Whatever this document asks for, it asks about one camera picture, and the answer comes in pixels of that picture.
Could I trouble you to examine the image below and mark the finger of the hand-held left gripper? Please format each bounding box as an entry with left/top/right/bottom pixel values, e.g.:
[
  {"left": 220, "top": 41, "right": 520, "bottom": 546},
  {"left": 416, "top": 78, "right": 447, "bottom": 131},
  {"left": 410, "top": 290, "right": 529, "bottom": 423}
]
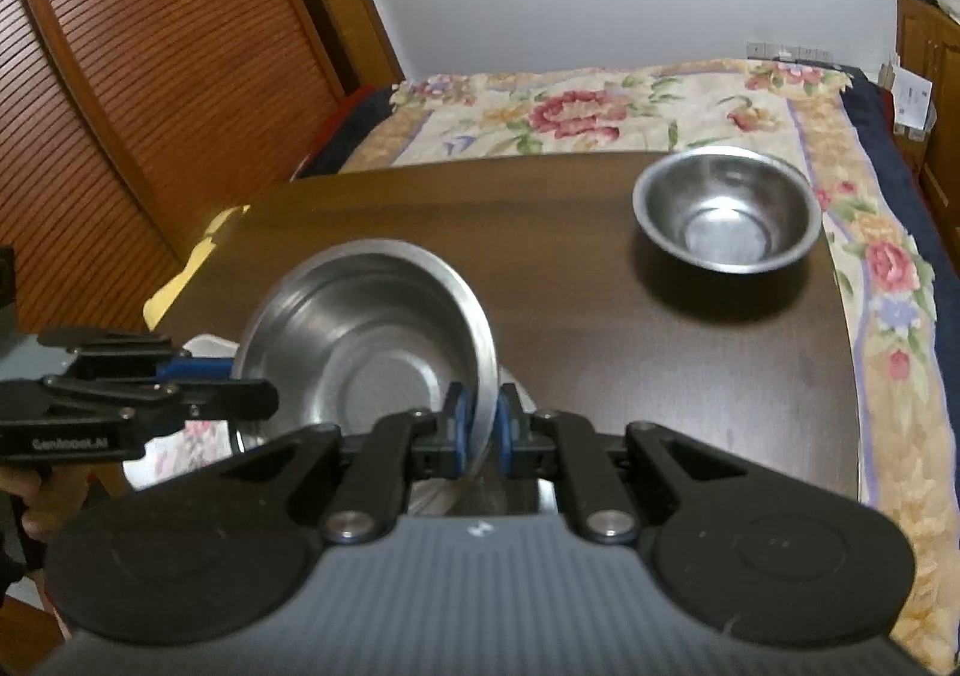
[
  {"left": 43, "top": 377, "right": 281, "bottom": 423},
  {"left": 37, "top": 326, "right": 236, "bottom": 384}
]

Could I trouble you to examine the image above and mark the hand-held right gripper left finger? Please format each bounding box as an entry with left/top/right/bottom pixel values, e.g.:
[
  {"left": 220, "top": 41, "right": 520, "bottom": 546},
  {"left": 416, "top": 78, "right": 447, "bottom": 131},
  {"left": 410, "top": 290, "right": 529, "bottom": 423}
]
[{"left": 216, "top": 382, "right": 473, "bottom": 546}]

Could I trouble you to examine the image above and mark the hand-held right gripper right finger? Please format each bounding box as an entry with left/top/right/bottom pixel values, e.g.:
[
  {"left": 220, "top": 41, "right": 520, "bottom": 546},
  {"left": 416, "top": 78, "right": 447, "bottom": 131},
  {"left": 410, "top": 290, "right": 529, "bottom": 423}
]
[{"left": 495, "top": 382, "right": 749, "bottom": 546}]

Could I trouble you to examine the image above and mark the large white floral plate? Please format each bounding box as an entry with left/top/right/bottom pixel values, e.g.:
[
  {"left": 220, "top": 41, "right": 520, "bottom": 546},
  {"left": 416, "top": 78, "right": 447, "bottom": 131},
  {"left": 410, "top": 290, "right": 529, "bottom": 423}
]
[{"left": 122, "top": 334, "right": 250, "bottom": 494}]

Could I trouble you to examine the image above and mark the stainless steel bowl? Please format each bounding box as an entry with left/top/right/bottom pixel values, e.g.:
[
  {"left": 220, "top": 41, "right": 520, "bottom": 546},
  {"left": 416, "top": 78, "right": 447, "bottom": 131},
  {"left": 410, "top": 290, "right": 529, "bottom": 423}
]
[
  {"left": 232, "top": 238, "right": 502, "bottom": 497},
  {"left": 631, "top": 146, "right": 824, "bottom": 275}
]

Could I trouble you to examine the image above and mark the person's left hand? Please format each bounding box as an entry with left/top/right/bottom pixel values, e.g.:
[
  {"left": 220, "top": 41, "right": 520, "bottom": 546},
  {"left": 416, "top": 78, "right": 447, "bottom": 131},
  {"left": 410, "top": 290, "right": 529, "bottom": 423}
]
[{"left": 21, "top": 468, "right": 92, "bottom": 539}]

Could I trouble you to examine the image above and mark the yellow cloth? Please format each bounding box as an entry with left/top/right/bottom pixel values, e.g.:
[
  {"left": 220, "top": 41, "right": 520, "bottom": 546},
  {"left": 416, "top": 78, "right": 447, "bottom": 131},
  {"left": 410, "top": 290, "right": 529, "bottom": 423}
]
[{"left": 141, "top": 205, "right": 250, "bottom": 330}]

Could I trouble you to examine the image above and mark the wooden louvred wardrobe door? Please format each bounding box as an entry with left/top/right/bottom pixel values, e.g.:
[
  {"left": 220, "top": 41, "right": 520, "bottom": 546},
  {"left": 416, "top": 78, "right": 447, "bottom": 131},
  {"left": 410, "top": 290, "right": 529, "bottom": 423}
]
[
  {"left": 4, "top": 0, "right": 357, "bottom": 276},
  {"left": 0, "top": 0, "right": 187, "bottom": 328}
]

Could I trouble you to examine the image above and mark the floral bed blanket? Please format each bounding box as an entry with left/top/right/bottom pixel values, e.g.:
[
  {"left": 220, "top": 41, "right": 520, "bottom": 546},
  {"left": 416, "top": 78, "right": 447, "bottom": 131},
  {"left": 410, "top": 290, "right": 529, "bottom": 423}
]
[{"left": 341, "top": 55, "right": 940, "bottom": 671}]

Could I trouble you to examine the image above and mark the white paper box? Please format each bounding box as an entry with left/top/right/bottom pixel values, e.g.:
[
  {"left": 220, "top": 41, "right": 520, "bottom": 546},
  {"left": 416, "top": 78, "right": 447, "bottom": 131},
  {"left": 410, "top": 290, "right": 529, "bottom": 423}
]
[{"left": 887, "top": 62, "right": 938, "bottom": 138}]

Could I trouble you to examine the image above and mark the wooden cabinet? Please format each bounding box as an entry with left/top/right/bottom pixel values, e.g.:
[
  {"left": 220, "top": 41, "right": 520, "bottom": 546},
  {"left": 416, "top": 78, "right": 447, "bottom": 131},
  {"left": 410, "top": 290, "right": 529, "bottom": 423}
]
[{"left": 891, "top": 0, "right": 960, "bottom": 246}]

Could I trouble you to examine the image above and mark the row of wall sockets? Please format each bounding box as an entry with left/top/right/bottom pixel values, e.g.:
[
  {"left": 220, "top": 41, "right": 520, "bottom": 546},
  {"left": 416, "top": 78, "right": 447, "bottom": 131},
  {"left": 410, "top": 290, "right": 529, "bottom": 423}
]
[{"left": 745, "top": 40, "right": 833, "bottom": 64}]

